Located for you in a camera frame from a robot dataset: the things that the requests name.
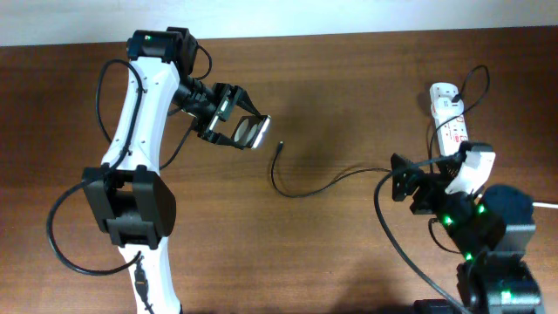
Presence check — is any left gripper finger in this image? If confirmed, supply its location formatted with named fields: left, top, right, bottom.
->
left=214, top=133, right=245, bottom=150
left=237, top=89, right=263, bottom=118

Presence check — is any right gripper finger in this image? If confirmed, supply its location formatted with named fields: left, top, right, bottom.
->
left=390, top=154, right=425, bottom=177
left=391, top=174, right=412, bottom=201

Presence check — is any black Samsung Galaxy smartphone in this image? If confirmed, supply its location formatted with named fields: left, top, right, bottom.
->
left=232, top=115, right=271, bottom=149

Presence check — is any black USB charging cable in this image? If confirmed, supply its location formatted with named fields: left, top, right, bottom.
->
left=269, top=65, right=491, bottom=199

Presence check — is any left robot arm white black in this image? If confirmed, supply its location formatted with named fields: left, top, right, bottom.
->
left=83, top=27, right=271, bottom=313

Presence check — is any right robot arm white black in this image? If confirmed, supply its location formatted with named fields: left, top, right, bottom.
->
left=387, top=143, right=545, bottom=313

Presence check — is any white USB charger plug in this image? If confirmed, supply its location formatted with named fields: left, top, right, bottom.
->
left=431, top=95, right=464, bottom=120

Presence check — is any white power strip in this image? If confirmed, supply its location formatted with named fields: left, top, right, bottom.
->
left=428, top=82, right=470, bottom=157

